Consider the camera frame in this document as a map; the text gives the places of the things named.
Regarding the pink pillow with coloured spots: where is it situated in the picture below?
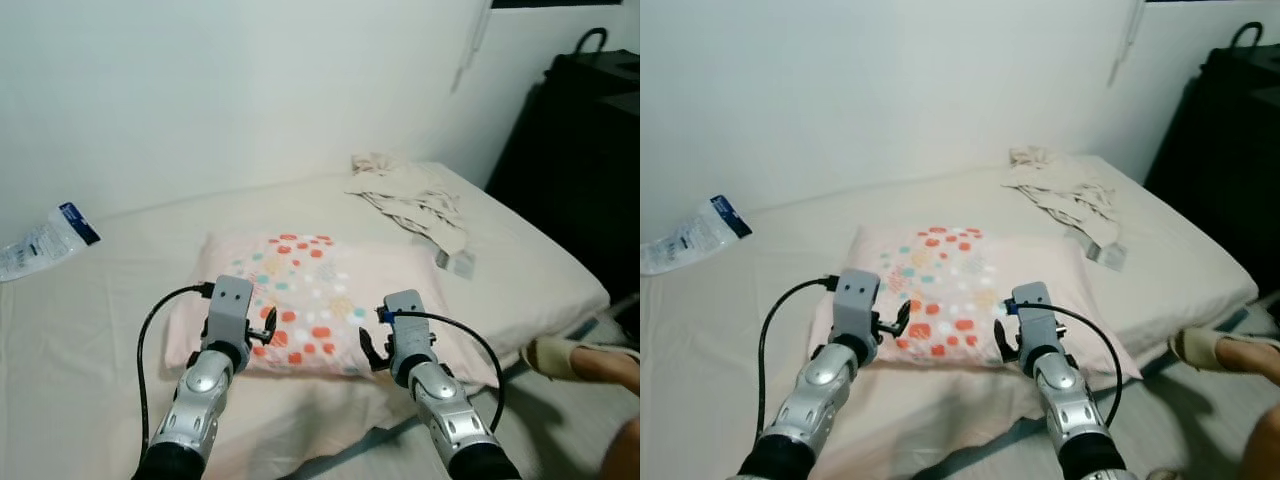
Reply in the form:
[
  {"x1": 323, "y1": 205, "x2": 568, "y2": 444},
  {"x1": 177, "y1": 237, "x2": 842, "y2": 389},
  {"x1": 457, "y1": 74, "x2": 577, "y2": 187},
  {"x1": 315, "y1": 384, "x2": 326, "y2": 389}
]
[
  {"x1": 165, "y1": 232, "x2": 501, "y2": 389},
  {"x1": 808, "y1": 224, "x2": 1143, "y2": 381}
]

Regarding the crumpled beige cloth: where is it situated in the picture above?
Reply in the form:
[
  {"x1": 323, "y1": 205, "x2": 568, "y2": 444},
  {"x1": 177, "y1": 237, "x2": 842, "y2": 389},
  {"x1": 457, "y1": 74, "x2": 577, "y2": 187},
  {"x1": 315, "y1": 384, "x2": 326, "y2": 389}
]
[
  {"x1": 346, "y1": 153, "x2": 469, "y2": 256},
  {"x1": 1003, "y1": 147, "x2": 1121, "y2": 251}
]

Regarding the cream bed mattress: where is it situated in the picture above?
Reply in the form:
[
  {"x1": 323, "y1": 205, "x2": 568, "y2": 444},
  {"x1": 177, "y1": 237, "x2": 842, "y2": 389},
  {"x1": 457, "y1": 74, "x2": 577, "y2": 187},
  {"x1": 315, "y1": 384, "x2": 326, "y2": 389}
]
[
  {"x1": 640, "y1": 155, "x2": 1259, "y2": 480},
  {"x1": 0, "y1": 162, "x2": 611, "y2": 480}
]

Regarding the clear packet with blue label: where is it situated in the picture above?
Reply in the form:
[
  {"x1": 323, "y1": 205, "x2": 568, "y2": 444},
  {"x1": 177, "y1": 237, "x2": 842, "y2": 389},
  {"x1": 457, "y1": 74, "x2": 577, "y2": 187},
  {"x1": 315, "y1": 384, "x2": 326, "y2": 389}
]
[
  {"x1": 0, "y1": 203, "x2": 101, "y2": 283},
  {"x1": 640, "y1": 195, "x2": 753, "y2": 276}
]

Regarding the man in blue shirt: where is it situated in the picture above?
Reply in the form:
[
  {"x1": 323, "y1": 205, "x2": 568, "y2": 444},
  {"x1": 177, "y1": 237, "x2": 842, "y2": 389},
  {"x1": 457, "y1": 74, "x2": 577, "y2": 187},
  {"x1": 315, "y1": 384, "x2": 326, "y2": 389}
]
[
  {"x1": 558, "y1": 345, "x2": 641, "y2": 480},
  {"x1": 1205, "y1": 335, "x2": 1280, "y2": 480}
]

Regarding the black cabinet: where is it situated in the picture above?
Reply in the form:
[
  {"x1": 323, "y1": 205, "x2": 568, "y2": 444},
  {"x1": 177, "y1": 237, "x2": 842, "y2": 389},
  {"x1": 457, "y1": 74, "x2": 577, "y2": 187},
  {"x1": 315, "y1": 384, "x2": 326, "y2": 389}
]
[
  {"x1": 485, "y1": 50, "x2": 641, "y2": 301},
  {"x1": 1143, "y1": 45, "x2": 1280, "y2": 291}
]

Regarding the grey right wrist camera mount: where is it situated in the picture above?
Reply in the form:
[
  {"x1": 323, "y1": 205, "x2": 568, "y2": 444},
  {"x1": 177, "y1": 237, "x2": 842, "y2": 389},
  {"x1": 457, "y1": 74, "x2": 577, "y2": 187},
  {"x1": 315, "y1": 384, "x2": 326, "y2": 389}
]
[
  {"x1": 1010, "y1": 282, "x2": 1059, "y2": 349},
  {"x1": 384, "y1": 290, "x2": 433, "y2": 359}
]

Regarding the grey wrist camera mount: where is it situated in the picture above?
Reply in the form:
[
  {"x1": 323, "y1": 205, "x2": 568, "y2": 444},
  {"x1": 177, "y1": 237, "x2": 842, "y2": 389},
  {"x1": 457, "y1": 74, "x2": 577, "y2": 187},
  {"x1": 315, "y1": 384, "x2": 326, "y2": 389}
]
[
  {"x1": 832, "y1": 268, "x2": 881, "y2": 341},
  {"x1": 1010, "y1": 282, "x2": 1059, "y2": 349},
  {"x1": 384, "y1": 290, "x2": 433, "y2": 359},
  {"x1": 205, "y1": 276, "x2": 255, "y2": 347}
]

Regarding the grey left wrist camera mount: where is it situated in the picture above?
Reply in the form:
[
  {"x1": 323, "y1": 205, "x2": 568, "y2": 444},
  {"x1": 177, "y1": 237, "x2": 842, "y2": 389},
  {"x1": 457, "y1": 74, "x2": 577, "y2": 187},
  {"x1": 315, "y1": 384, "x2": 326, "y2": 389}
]
[
  {"x1": 205, "y1": 276, "x2": 255, "y2": 347},
  {"x1": 832, "y1": 268, "x2": 881, "y2": 341}
]

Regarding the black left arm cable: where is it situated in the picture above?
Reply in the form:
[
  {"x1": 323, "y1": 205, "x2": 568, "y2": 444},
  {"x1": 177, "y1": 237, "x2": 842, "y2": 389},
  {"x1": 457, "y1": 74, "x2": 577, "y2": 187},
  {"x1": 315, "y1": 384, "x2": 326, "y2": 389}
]
[
  {"x1": 757, "y1": 277, "x2": 839, "y2": 446},
  {"x1": 137, "y1": 283, "x2": 216, "y2": 461}
]

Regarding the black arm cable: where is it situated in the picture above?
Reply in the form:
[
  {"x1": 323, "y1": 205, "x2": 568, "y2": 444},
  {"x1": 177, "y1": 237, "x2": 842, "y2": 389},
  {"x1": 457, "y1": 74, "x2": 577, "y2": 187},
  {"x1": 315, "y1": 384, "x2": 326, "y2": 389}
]
[
  {"x1": 137, "y1": 283, "x2": 216, "y2": 461},
  {"x1": 385, "y1": 310, "x2": 506, "y2": 431},
  {"x1": 757, "y1": 277, "x2": 839, "y2": 446},
  {"x1": 1015, "y1": 302, "x2": 1126, "y2": 426}
]

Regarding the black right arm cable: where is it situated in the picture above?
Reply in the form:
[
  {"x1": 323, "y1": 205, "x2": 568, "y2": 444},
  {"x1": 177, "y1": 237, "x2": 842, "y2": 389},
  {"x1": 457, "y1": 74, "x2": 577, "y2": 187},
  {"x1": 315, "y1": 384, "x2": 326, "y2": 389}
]
[
  {"x1": 1015, "y1": 302, "x2": 1126, "y2": 426},
  {"x1": 385, "y1": 310, "x2": 506, "y2": 431}
]

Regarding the white wall cord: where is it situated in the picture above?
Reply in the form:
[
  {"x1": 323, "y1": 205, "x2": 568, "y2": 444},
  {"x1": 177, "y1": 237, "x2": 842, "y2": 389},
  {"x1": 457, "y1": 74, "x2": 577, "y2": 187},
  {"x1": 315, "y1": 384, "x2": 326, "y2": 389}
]
[
  {"x1": 1108, "y1": 0, "x2": 1148, "y2": 86},
  {"x1": 452, "y1": 0, "x2": 493, "y2": 93}
]

